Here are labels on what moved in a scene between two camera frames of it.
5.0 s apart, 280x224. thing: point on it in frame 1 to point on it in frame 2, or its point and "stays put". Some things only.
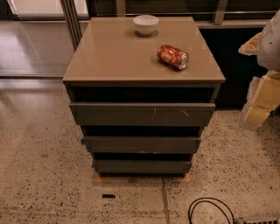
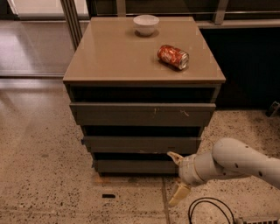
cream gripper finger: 266,99 to 179,194
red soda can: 173,57 stays put
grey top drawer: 143,114 stays put
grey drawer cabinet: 139,116 stays put
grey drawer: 141,144 stays put
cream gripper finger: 251,45 to 178,158
